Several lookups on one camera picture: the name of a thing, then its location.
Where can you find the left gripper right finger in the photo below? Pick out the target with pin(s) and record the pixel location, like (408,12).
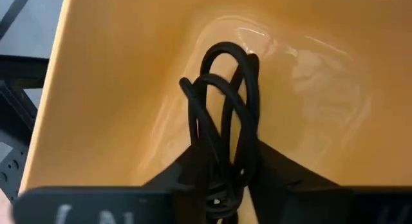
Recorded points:
(277,172)

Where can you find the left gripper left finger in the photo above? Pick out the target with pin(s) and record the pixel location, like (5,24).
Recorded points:
(183,175)

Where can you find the yellow plastic bin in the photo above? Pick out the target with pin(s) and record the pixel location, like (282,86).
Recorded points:
(112,89)

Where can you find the black aluminium table frame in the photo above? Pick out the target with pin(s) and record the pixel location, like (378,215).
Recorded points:
(19,69)

